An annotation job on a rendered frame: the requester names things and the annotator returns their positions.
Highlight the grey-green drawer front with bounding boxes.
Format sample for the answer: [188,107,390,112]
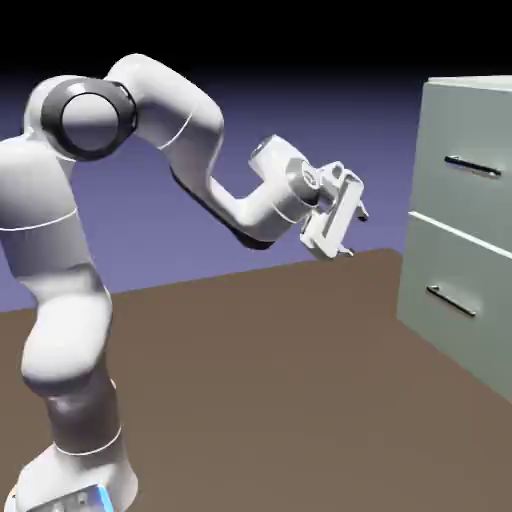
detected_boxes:
[396,215,512,400]
[408,81,512,256]

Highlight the grey-green cabinet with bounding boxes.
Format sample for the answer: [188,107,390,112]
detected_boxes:
[396,74,512,400]

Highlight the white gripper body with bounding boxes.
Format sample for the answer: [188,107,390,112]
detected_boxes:
[299,169,365,260]

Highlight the dark metal bar handle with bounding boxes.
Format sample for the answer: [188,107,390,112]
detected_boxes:
[425,284,478,318]
[443,154,503,178]

